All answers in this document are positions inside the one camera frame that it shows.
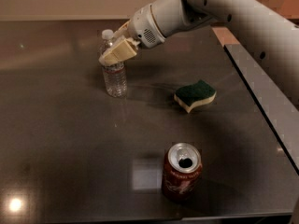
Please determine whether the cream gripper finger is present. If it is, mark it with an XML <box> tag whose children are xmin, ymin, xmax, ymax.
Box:
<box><xmin>114</xmin><ymin>21</ymin><xmax>130</xmax><ymax>38</ymax></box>
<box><xmin>99</xmin><ymin>35</ymin><xmax>139</xmax><ymax>66</ymax></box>

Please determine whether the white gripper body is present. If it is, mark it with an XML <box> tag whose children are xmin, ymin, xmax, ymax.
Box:
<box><xmin>127</xmin><ymin>0</ymin><xmax>217</xmax><ymax>49</ymax></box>

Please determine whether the clear plastic water bottle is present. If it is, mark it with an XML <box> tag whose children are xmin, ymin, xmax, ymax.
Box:
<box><xmin>100</xmin><ymin>29</ymin><xmax>127</xmax><ymax>98</ymax></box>

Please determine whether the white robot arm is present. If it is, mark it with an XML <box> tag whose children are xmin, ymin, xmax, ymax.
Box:
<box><xmin>99</xmin><ymin>0</ymin><xmax>299</xmax><ymax>105</ymax></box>

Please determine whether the green and yellow sponge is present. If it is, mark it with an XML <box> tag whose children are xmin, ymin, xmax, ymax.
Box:
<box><xmin>174</xmin><ymin>80</ymin><xmax>217</xmax><ymax>113</ymax></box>

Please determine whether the red soda can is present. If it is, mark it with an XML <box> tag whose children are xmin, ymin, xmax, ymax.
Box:
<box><xmin>162</xmin><ymin>143</ymin><xmax>203</xmax><ymax>203</ymax></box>

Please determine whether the grey side table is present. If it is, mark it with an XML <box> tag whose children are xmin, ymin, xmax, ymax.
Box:
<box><xmin>224</xmin><ymin>44</ymin><xmax>299</xmax><ymax>173</ymax></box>

